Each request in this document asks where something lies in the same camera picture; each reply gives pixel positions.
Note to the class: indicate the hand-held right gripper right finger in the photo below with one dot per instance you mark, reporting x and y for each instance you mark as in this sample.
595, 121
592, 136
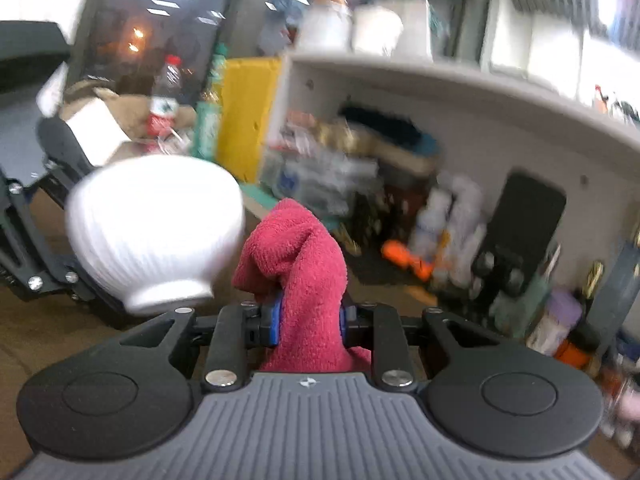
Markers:
344, 324

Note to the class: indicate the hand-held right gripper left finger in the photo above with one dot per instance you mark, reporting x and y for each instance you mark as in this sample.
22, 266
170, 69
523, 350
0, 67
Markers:
272, 325

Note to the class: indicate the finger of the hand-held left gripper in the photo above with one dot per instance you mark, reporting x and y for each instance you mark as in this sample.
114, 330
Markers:
57, 172
45, 275

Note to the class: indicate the red terry towel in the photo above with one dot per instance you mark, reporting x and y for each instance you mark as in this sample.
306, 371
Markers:
300, 270

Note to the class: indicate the white ribbed bowl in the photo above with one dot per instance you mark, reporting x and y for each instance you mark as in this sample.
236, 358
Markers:
155, 220

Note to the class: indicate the brown desk mat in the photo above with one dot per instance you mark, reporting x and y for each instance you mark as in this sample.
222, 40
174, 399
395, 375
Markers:
50, 340

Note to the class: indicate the orange tube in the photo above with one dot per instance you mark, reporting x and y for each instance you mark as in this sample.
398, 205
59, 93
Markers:
400, 255

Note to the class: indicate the cardboard box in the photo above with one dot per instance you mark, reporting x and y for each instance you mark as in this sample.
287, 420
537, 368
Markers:
125, 110

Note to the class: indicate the red label plastic bottle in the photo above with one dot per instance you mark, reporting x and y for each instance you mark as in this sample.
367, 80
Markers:
165, 105

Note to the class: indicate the white medicine bottle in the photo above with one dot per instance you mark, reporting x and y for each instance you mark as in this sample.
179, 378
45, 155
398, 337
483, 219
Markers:
432, 225

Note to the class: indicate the clear plastic storage box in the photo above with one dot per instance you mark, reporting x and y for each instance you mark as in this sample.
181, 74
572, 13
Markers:
320, 175

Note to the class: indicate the white spray can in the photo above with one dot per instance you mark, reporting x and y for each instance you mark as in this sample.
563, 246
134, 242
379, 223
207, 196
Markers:
467, 230

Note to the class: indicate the green glass bottle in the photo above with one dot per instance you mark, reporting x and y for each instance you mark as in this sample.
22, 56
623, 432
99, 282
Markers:
207, 125

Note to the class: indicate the teal glass bottle silver cap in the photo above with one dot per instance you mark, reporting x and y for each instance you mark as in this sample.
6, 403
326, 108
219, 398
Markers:
525, 305

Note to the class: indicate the yellow plastic box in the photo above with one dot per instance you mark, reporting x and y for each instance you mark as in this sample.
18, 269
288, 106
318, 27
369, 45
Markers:
245, 120

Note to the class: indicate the blue bristle brush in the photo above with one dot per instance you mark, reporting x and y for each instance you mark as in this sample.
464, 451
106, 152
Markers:
390, 127

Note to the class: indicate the black phone stand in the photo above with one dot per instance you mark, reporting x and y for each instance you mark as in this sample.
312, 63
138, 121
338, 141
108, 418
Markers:
525, 220

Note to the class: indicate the toothpick jar purple lid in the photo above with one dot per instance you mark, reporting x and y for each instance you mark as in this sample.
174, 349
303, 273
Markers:
555, 320

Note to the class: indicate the orange jar black lid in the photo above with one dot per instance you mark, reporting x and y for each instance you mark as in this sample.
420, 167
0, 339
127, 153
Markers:
575, 355

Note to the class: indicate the white shelf unit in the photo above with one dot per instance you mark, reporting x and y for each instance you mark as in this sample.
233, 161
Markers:
450, 110

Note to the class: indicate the white round container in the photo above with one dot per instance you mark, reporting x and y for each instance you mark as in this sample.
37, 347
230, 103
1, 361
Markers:
377, 30

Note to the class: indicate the white jug orange cap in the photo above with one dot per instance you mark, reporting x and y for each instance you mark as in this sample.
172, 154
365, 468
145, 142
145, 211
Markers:
325, 25

